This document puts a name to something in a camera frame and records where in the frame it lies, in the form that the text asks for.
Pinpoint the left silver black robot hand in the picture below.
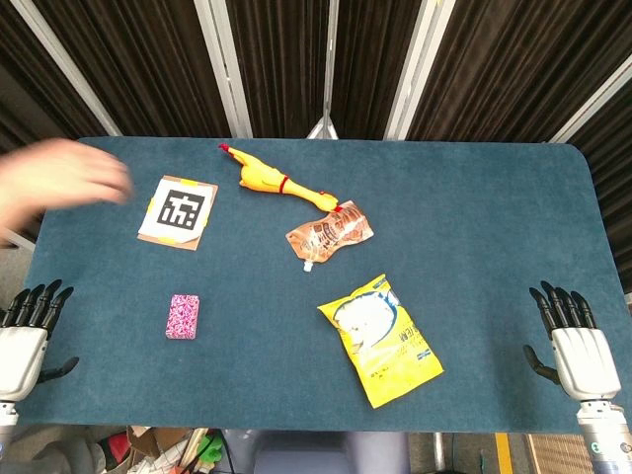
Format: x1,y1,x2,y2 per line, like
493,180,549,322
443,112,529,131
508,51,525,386
0,279,80,402

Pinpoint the bare person hand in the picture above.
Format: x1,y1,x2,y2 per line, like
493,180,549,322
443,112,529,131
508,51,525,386
0,137,135,248

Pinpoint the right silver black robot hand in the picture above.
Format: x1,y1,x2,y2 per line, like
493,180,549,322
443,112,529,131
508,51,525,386
522,280,622,402

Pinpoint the pink patterned small block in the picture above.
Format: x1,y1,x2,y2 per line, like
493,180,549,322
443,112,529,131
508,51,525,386
164,293,201,341

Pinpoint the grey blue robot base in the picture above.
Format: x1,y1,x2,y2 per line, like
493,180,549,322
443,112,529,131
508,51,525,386
221,429,411,474

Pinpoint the dark brown curtain panel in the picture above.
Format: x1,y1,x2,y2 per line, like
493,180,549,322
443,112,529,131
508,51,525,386
331,0,425,140
0,0,108,154
30,0,234,138
407,0,632,143
225,0,331,140

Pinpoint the red plastic object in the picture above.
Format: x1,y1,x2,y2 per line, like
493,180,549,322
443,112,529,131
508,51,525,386
105,433,132,464

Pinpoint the cardboard with fiducial marker sheet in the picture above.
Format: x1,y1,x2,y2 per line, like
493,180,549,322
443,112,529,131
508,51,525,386
136,174,219,252

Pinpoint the brown cardboard box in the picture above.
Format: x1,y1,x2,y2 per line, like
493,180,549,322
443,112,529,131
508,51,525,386
125,426,208,474

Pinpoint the yellow snack bag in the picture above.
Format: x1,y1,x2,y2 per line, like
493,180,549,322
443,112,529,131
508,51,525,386
317,274,444,410

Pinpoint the yellow rubber chicken toy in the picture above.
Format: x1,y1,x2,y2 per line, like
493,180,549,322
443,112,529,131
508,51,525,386
218,143,341,213

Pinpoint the green plastic object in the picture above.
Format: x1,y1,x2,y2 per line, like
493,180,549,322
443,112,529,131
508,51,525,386
197,431,224,464

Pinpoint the blue felt table cover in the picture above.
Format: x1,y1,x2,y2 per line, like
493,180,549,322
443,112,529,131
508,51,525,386
17,136,626,435

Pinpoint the orange spouted sauce pouch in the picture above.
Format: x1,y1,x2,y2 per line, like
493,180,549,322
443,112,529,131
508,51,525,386
284,199,375,275

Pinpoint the white frame post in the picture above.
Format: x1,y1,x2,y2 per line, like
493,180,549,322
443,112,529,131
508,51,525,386
305,0,341,140
193,0,254,139
549,62,632,144
9,0,123,137
383,0,456,141

